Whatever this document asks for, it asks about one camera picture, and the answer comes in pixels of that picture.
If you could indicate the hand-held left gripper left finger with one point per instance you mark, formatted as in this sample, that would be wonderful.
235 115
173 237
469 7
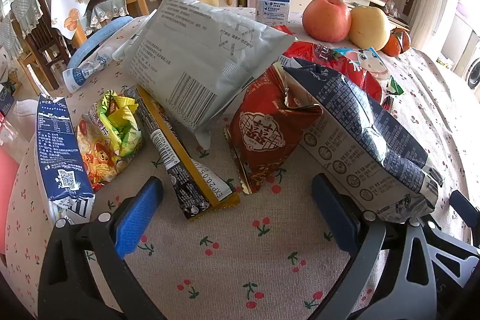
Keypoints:
138 215

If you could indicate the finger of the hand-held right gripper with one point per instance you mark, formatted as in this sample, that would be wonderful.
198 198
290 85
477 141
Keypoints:
467 209

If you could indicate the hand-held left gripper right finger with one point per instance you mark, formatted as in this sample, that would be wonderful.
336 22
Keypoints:
333 217

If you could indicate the brown yellow stick packet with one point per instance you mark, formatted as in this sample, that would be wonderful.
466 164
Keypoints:
180 170

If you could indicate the yellow green snack bag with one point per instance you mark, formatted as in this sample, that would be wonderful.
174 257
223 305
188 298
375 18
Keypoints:
112 140

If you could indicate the navy white milk powder bag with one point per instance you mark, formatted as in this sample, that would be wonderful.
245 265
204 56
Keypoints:
367 140

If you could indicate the blue white milk carton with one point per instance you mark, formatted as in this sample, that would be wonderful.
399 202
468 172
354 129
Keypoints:
60 155

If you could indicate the red brown snack packet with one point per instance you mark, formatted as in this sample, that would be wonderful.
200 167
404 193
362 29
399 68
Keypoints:
270 128

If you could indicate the pink bin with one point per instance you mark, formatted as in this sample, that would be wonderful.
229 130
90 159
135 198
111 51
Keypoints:
7 192

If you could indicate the small green wrapper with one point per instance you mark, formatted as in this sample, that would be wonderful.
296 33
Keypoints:
394 85

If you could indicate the bright red snack packet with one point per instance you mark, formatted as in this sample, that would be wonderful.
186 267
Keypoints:
318 55

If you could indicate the grey wet wipes packet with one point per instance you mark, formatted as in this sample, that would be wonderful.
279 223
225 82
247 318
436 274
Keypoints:
202 54

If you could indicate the cherry print tablecloth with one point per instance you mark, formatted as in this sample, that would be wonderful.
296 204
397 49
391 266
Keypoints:
240 248

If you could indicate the washing machine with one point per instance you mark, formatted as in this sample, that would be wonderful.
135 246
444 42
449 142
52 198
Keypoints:
474 69

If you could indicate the white plastic bag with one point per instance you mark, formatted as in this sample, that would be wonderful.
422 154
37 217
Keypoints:
26 113

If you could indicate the light blue chair back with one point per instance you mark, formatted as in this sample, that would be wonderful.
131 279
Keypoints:
101 39

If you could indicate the orange tangerine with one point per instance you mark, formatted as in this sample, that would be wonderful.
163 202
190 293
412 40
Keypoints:
397 42

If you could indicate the golden yellow pear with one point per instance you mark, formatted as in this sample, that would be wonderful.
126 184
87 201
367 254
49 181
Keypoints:
369 27

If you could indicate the dark wooden chair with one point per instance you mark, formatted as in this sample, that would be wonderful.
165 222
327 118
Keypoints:
41 42

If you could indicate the red apple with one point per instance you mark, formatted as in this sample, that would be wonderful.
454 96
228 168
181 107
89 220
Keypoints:
326 18

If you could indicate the white orange print cloth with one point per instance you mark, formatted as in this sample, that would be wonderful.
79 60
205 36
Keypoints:
67 9

